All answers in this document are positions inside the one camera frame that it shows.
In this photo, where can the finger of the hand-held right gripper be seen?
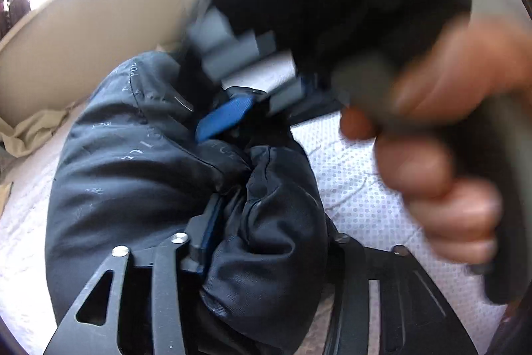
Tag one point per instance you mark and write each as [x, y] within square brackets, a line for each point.
[224, 118]
[307, 101]

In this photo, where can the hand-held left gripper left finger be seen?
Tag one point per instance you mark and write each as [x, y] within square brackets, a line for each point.
[166, 276]

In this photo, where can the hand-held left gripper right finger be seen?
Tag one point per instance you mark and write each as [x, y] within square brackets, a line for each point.
[353, 263]

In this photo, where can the black jacket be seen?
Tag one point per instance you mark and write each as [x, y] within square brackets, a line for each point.
[124, 180]

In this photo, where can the person's right hand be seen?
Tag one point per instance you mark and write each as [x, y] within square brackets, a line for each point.
[415, 172]

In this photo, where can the white dotted bed cover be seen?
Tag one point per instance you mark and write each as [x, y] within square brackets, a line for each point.
[357, 180]

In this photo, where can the beige crumpled cloth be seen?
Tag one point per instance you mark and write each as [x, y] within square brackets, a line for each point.
[29, 130]

